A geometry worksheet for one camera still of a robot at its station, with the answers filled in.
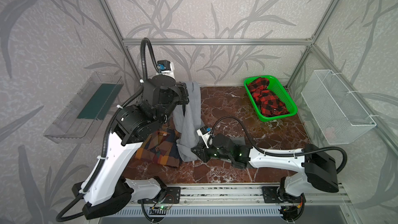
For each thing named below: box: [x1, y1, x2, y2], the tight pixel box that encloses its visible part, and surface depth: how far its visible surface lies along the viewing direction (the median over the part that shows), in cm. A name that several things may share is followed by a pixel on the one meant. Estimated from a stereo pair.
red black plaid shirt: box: [246, 77, 291, 117], surface depth 110 cm
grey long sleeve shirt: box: [173, 80, 204, 163], surface depth 69 cm
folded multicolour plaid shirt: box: [135, 119, 182, 168], surface depth 85 cm
